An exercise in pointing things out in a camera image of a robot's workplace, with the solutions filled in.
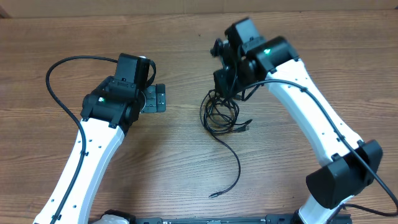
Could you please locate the thin black cable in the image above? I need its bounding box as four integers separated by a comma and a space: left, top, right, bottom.
201, 93, 253, 134
203, 93, 253, 199

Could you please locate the black USB cable silver plug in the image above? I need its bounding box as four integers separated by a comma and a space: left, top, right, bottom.
200, 90, 239, 135

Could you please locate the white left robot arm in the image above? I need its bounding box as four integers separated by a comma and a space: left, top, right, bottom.
34, 54, 166, 223

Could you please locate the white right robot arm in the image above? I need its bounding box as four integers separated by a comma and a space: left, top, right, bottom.
201, 18, 382, 223

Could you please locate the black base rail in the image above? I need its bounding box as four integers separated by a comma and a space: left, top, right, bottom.
134, 213, 297, 224

